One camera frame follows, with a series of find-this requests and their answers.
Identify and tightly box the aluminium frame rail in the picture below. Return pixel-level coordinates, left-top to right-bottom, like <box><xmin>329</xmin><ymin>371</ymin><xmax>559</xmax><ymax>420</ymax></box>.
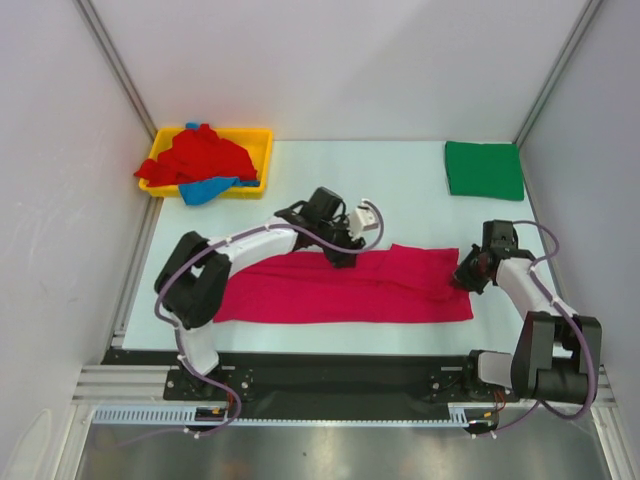
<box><xmin>70</xmin><ymin>364</ymin><xmax>617</xmax><ymax>407</ymax></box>

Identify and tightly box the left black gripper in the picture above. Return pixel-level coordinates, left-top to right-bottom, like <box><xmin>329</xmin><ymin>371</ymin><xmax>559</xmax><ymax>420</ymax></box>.
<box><xmin>314</xmin><ymin>214</ymin><xmax>365</xmax><ymax>270</ymax></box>

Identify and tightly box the slotted cable duct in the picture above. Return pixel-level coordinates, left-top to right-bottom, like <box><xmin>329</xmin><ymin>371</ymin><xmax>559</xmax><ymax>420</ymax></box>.
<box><xmin>93</xmin><ymin>405</ymin><xmax>478</xmax><ymax>428</ymax></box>

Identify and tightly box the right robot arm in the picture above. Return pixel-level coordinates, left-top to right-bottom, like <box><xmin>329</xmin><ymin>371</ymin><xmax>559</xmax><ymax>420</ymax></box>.
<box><xmin>452</xmin><ymin>220</ymin><xmax>602</xmax><ymax>408</ymax></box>

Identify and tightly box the left corner aluminium post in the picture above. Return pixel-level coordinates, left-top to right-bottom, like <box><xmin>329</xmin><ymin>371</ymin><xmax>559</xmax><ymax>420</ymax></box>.
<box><xmin>72</xmin><ymin>0</ymin><xmax>157</xmax><ymax>140</ymax></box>

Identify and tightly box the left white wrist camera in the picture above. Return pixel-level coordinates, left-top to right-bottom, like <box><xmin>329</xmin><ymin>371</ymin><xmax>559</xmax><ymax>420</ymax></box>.
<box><xmin>347</xmin><ymin>199</ymin><xmax>379</xmax><ymax>239</ymax></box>

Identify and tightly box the corner aluminium post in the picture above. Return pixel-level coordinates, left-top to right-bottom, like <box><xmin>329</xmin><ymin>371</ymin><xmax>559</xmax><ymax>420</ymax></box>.
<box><xmin>72</xmin><ymin>0</ymin><xmax>157</xmax><ymax>140</ymax></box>
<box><xmin>513</xmin><ymin>0</ymin><xmax>605</xmax><ymax>147</ymax></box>

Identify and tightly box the red t shirt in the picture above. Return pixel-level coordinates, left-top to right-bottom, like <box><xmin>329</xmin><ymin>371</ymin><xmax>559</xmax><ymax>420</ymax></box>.
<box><xmin>134</xmin><ymin>124</ymin><xmax>259</xmax><ymax>188</ymax></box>

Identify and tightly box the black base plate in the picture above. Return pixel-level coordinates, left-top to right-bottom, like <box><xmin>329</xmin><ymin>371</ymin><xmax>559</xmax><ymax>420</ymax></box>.
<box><xmin>102</xmin><ymin>349</ymin><xmax>518</xmax><ymax>420</ymax></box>

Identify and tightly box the blue t shirt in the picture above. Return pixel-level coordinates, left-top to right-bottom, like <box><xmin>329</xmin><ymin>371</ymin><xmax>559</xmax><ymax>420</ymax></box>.
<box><xmin>178</xmin><ymin>123</ymin><xmax>260</xmax><ymax>206</ymax></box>

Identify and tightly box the magenta t shirt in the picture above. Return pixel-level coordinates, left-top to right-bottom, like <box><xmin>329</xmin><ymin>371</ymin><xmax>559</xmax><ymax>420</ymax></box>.
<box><xmin>213</xmin><ymin>244</ymin><xmax>473</xmax><ymax>324</ymax></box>

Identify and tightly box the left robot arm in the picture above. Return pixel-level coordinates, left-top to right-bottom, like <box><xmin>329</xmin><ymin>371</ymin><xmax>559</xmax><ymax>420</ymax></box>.
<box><xmin>154</xmin><ymin>187</ymin><xmax>379</xmax><ymax>400</ymax></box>

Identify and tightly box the yellow plastic bin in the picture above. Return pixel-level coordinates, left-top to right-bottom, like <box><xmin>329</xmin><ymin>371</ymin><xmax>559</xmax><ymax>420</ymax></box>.
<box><xmin>137</xmin><ymin>126</ymin><xmax>273</xmax><ymax>201</ymax></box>

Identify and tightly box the right corner aluminium post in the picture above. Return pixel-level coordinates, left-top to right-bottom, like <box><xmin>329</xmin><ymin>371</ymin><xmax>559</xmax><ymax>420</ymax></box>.
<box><xmin>513</xmin><ymin>0</ymin><xmax>605</xmax><ymax>147</ymax></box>

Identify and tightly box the folded green t shirt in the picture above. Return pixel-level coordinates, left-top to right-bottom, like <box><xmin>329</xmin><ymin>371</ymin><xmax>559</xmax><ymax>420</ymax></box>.
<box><xmin>444</xmin><ymin>141</ymin><xmax>525</xmax><ymax>201</ymax></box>

